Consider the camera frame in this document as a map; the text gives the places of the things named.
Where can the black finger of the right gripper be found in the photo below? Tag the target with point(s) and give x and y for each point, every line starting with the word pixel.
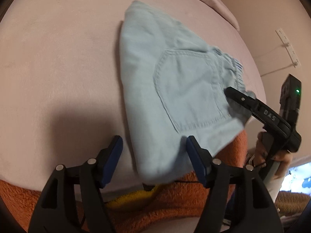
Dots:
pixel 273 122

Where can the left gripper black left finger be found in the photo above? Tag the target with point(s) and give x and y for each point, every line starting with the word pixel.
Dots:
pixel 56 209

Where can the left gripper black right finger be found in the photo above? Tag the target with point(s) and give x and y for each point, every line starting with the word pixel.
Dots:
pixel 235 193

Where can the light blue denim pants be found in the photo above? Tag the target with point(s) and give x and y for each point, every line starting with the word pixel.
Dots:
pixel 174 87

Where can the orange fuzzy clothing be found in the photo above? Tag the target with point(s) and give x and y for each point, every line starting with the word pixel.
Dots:
pixel 132 212

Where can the person's right hand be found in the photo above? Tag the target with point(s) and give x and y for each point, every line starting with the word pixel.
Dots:
pixel 283 157

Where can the pink bed sheet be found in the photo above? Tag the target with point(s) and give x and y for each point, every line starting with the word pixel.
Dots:
pixel 61 92

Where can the black camera box green light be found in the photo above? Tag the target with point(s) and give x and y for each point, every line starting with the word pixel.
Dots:
pixel 290 99

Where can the white wall power strip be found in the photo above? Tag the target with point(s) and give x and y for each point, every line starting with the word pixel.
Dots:
pixel 288 45

